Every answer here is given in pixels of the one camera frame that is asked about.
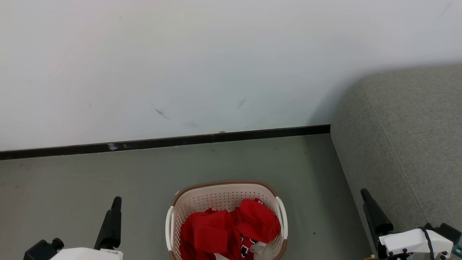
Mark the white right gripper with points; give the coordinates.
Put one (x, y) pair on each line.
(415, 242)

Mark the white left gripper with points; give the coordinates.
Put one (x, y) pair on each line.
(86, 254)

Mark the red garment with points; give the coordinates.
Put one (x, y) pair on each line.
(216, 231)

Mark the grey fabric sofa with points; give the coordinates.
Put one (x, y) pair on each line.
(415, 144)

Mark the beige perforated laundry basket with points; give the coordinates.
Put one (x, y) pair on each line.
(216, 196)

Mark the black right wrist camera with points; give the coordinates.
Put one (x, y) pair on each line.
(445, 231)

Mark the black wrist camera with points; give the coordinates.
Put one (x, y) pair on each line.
(445, 231)
(41, 251)

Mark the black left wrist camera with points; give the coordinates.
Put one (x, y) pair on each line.
(41, 251)

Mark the black wall baseboard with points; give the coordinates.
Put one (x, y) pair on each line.
(162, 142)

